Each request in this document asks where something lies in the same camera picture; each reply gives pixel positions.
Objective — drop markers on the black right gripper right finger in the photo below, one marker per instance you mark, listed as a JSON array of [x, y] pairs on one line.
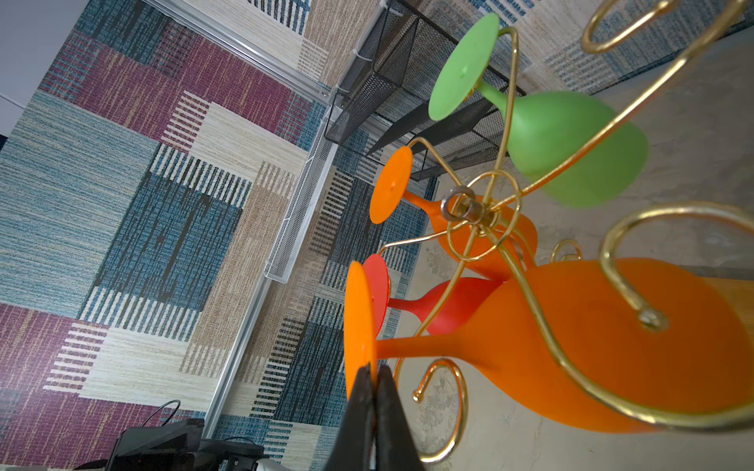
[[395, 448]]

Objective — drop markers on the black wire mesh shelf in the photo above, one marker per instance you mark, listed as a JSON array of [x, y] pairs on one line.
[[382, 101]]

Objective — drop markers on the green wine glass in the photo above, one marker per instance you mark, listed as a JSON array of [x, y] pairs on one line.
[[546, 127]]

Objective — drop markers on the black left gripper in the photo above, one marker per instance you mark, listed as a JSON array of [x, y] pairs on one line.
[[180, 446]]

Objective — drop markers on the gold wire glass rack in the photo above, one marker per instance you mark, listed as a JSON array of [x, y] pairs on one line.
[[486, 239]]

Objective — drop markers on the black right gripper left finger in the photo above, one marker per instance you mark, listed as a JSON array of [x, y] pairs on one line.
[[352, 449]]

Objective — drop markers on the wooden rack base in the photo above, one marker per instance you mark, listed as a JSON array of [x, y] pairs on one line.
[[740, 295]]

